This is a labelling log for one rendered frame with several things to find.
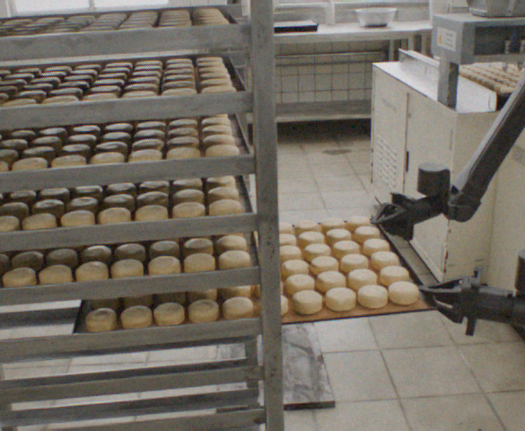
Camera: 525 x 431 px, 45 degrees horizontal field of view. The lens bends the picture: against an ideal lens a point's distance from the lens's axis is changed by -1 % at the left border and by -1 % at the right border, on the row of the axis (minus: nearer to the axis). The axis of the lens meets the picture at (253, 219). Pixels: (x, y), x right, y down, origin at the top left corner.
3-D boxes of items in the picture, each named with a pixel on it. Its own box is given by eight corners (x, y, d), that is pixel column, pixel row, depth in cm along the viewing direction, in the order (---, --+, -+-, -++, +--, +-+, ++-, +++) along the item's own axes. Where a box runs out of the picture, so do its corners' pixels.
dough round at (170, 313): (148, 323, 105) (147, 312, 105) (166, 309, 109) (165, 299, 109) (173, 330, 103) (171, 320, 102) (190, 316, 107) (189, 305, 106)
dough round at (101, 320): (94, 337, 102) (92, 327, 101) (82, 325, 106) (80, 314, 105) (122, 326, 105) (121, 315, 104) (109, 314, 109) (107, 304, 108)
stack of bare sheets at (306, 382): (216, 321, 269) (216, 316, 268) (310, 316, 270) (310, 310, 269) (216, 415, 214) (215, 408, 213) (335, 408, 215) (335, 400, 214)
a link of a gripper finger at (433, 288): (423, 268, 112) (478, 276, 108) (420, 303, 114) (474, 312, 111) (415, 285, 106) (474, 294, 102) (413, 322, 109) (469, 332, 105)
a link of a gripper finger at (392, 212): (382, 249, 136) (412, 237, 141) (383, 218, 133) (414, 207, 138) (360, 239, 141) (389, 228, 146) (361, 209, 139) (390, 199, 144)
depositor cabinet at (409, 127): (369, 201, 393) (372, 63, 361) (480, 194, 397) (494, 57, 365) (441, 304, 275) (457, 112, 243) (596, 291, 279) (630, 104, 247)
